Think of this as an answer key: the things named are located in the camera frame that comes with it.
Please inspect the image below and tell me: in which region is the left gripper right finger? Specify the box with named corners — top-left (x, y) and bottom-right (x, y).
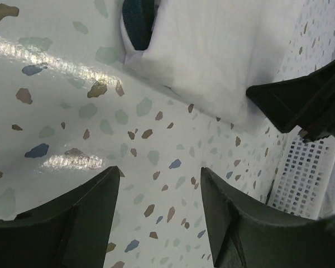
top-left (200, 167), bottom-right (335, 268)

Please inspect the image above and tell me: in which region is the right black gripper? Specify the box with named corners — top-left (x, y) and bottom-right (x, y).
top-left (246, 60), bottom-right (335, 143)

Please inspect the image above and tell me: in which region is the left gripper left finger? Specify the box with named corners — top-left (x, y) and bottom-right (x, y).
top-left (0, 166), bottom-right (120, 267)

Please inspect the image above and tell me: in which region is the white printed tank top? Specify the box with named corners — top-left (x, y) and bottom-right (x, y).
top-left (120, 1), bottom-right (304, 132)

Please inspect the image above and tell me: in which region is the white plastic laundry basket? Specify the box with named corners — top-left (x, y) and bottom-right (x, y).
top-left (267, 128), bottom-right (335, 219)

